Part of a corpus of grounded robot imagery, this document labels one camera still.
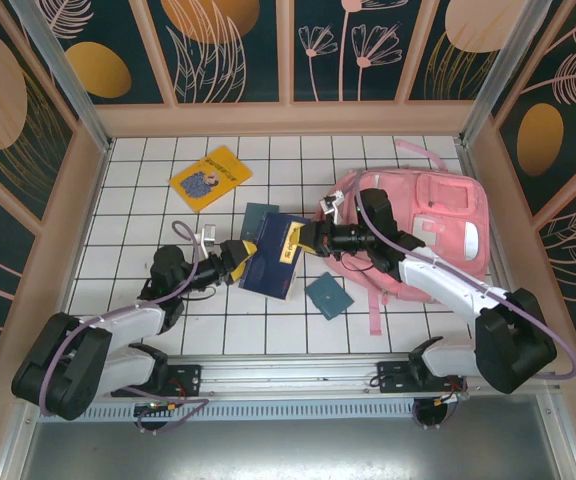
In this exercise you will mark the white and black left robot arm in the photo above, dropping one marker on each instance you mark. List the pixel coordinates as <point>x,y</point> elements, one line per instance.
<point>63,365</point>

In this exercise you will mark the aluminium corner post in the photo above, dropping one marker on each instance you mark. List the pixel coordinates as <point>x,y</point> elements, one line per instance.
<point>500,75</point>
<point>66,75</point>

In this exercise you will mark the aluminium front rail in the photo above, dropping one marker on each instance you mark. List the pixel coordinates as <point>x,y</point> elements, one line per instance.
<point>288,372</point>

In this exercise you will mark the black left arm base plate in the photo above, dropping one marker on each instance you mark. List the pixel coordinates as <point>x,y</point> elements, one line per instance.
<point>188,380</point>

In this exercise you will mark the grey metal sheet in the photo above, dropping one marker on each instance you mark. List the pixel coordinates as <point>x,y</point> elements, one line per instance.
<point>288,450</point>

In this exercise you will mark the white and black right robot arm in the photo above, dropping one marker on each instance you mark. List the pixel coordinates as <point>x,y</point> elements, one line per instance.
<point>513,345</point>

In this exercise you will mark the aluminium side rail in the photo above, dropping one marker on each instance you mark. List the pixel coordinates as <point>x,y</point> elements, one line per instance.
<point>469,160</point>

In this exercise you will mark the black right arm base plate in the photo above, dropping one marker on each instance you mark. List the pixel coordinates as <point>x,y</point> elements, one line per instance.
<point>393,380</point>

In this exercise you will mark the yellow paperback book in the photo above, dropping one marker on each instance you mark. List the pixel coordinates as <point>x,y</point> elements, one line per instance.
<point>210,177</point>

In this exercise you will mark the teal snap wallet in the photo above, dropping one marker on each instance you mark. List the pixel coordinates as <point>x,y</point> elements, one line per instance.
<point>329,296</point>

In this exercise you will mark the pink student backpack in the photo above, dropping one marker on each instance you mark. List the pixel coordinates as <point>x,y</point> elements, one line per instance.
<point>438,225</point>

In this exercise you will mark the dark blue book fish print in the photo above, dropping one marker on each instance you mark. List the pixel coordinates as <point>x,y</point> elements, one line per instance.
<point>268,270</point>

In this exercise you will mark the teal hardcover notebook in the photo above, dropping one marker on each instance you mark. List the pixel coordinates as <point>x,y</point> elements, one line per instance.
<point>255,217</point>

